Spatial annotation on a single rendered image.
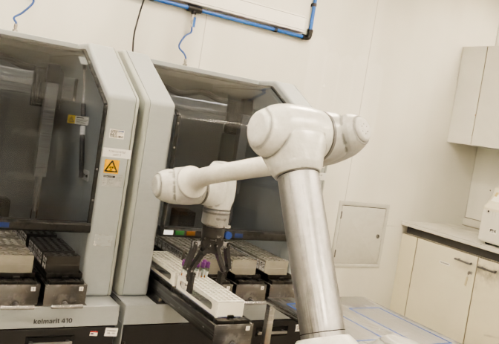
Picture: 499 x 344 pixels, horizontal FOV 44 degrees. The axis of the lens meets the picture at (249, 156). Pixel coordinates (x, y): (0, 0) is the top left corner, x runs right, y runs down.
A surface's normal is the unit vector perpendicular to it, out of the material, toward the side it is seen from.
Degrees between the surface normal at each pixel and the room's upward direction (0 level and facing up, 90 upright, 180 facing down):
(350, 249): 90
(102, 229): 90
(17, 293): 90
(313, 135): 69
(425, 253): 90
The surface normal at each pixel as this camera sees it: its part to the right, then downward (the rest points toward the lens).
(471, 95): -0.85, -0.11
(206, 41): 0.51, 0.12
